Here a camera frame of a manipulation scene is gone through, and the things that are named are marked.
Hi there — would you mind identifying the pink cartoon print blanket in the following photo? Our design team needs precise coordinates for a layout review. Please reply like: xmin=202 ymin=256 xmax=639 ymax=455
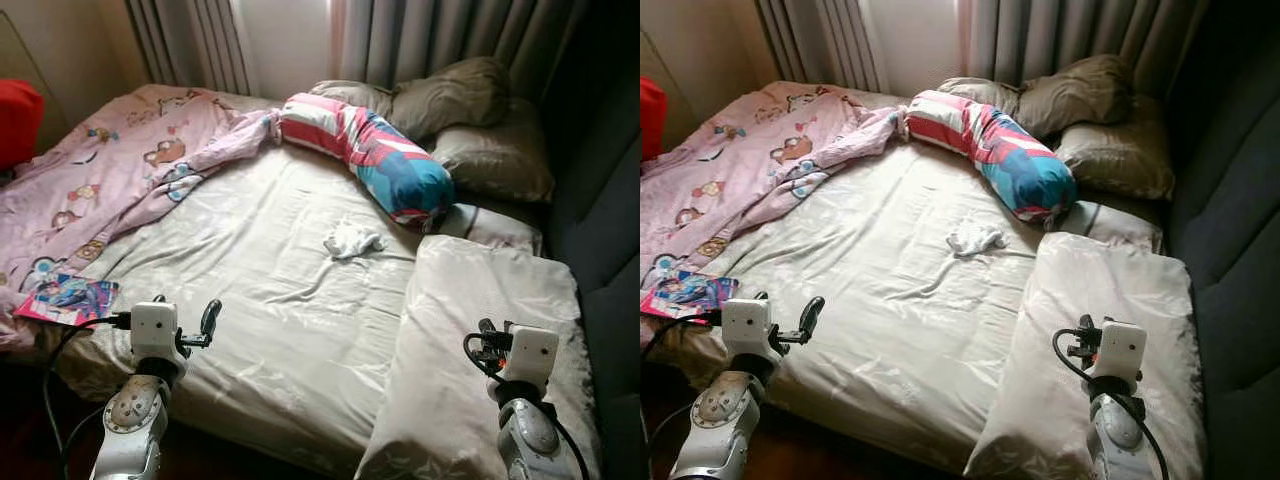
xmin=0 ymin=83 xmax=283 ymax=351
xmin=640 ymin=82 xmax=906 ymax=321

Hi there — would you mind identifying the large cream floral pillow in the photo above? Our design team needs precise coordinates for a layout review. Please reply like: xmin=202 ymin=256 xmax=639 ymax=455
xmin=965 ymin=232 xmax=1209 ymax=480
xmin=355 ymin=235 xmax=601 ymax=480

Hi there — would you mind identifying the white crumpled cloth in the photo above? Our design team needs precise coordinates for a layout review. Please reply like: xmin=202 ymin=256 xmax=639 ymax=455
xmin=323 ymin=220 xmax=386 ymax=261
xmin=945 ymin=222 xmax=1009 ymax=259

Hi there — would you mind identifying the pink sheer curtain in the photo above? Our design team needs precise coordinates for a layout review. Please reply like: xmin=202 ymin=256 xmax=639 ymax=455
xmin=328 ymin=0 xmax=349 ymax=83
xmin=955 ymin=0 xmax=976 ymax=81

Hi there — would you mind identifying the grey star dotted curtain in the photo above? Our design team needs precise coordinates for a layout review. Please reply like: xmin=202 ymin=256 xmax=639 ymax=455
xmin=965 ymin=0 xmax=1211 ymax=101
xmin=335 ymin=0 xmax=591 ymax=101

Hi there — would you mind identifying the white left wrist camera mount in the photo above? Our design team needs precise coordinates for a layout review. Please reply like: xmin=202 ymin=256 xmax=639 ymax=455
xmin=130 ymin=302 xmax=181 ymax=363
xmin=720 ymin=298 xmax=771 ymax=359

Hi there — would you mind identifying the shiny beige pillow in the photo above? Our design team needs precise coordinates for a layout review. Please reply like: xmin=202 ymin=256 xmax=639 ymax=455
xmin=1055 ymin=95 xmax=1179 ymax=201
xmin=430 ymin=98 xmax=556 ymax=204

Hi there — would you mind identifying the khaki flat pillow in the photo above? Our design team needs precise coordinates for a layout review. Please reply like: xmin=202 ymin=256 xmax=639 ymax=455
xmin=308 ymin=80 xmax=396 ymax=119
xmin=935 ymin=77 xmax=1023 ymax=116

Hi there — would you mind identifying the beige striped pillow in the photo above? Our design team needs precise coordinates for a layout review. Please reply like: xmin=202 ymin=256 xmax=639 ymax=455
xmin=425 ymin=203 xmax=543 ymax=257
xmin=1050 ymin=200 xmax=1166 ymax=253

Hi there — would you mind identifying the plain grey pleated curtain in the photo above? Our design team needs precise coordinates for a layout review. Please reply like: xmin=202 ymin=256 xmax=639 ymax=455
xmin=755 ymin=0 xmax=883 ymax=93
xmin=125 ymin=0 xmax=251 ymax=96

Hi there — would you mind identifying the bed with beige floral sheet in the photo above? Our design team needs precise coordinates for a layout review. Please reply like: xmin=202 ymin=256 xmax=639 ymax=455
xmin=0 ymin=85 xmax=561 ymax=480
xmin=640 ymin=85 xmax=1181 ymax=476

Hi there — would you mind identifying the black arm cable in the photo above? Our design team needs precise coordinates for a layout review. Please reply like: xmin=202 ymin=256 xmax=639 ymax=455
xmin=1050 ymin=328 xmax=1171 ymax=480
xmin=42 ymin=312 xmax=133 ymax=480
xmin=463 ymin=332 xmax=591 ymax=480
xmin=640 ymin=310 xmax=723 ymax=480

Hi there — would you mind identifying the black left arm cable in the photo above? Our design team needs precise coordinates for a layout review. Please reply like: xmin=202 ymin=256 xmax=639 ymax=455
xmin=42 ymin=312 xmax=133 ymax=480
xmin=640 ymin=310 xmax=723 ymax=480

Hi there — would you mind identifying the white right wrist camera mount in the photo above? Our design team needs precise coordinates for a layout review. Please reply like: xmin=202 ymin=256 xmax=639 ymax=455
xmin=1095 ymin=320 xmax=1148 ymax=383
xmin=510 ymin=325 xmax=559 ymax=386

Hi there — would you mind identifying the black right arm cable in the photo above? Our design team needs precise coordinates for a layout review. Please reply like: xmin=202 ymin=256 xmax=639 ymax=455
xmin=1050 ymin=328 xmax=1171 ymax=480
xmin=463 ymin=332 xmax=591 ymax=480

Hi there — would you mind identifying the colourful comic book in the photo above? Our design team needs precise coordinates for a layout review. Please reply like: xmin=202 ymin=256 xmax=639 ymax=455
xmin=640 ymin=268 xmax=741 ymax=321
xmin=12 ymin=273 xmax=121 ymax=328

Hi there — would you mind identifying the red folded mattress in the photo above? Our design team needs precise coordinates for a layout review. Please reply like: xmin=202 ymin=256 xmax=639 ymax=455
xmin=0 ymin=80 xmax=44 ymax=171
xmin=640 ymin=75 xmax=668 ymax=161

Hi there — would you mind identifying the dark grey upholstered sofa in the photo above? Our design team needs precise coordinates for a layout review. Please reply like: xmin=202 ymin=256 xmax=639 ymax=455
xmin=540 ymin=0 xmax=641 ymax=480
xmin=1165 ymin=0 xmax=1280 ymax=480

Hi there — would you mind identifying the red white blue bolster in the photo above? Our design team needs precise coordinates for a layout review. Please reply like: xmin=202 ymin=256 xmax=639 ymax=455
xmin=903 ymin=90 xmax=1079 ymax=226
xmin=278 ymin=93 xmax=456 ymax=229

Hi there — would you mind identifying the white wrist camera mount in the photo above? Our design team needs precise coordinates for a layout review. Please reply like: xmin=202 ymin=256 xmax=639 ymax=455
xmin=130 ymin=302 xmax=181 ymax=363
xmin=1095 ymin=320 xmax=1148 ymax=383
xmin=720 ymin=298 xmax=771 ymax=359
xmin=510 ymin=325 xmax=559 ymax=386

